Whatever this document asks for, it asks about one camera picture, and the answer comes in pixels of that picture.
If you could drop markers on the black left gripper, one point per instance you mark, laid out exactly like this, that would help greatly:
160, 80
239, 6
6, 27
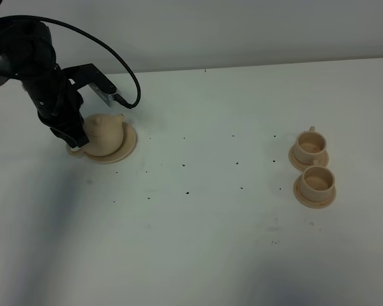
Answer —
58, 107

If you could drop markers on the beige teapot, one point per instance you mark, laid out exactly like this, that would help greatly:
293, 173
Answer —
105, 134

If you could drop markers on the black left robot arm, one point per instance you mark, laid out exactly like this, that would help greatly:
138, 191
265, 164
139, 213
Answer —
27, 55

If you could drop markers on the beige teapot saucer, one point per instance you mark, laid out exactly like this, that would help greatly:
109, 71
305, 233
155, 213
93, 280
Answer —
126, 148

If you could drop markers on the far beige cup saucer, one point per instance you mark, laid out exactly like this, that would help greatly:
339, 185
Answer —
322, 160

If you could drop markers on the beige cup saucer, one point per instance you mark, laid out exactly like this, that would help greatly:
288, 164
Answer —
315, 204
322, 160

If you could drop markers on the far beige teacup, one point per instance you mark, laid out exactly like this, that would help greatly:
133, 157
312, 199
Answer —
309, 144

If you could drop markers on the beige teacup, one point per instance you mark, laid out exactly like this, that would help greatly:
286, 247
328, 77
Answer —
316, 182
309, 144

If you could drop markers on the near beige cup saucer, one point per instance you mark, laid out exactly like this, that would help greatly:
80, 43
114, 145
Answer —
315, 204

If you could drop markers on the near beige teacup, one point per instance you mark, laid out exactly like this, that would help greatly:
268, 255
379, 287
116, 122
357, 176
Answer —
316, 182

